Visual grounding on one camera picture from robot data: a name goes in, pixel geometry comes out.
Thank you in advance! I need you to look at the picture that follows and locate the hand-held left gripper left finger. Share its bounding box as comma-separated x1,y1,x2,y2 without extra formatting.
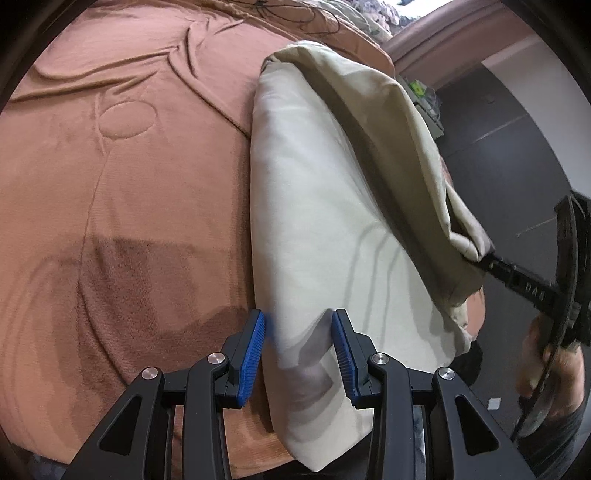
60,309,267,480

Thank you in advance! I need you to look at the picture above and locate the thin black cable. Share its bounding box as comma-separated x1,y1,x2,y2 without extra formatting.
238,0,345,38

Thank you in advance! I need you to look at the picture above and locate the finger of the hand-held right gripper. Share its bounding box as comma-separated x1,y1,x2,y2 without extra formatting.
470,250,563,317

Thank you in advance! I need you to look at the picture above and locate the floral patterned cloth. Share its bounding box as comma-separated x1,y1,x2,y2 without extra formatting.
318,0,416,44

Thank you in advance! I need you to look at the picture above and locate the cream white garment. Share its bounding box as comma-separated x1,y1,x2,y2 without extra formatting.
249,41,492,472

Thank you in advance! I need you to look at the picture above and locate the person's right hand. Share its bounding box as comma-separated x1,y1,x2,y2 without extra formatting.
516,316,583,424

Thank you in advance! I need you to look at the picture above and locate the pink wooden headboard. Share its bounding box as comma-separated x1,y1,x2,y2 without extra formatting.
382,0,525,90

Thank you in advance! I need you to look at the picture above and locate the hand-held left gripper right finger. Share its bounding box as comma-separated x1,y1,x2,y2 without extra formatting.
329,309,537,480

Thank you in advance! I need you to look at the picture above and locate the person's right forearm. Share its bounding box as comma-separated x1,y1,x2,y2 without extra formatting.
517,397,583,480

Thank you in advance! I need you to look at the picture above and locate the orange brown blanket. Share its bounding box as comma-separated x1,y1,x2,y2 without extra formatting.
0,0,485,480

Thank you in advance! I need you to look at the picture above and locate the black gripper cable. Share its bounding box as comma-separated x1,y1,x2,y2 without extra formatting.
508,300,578,444

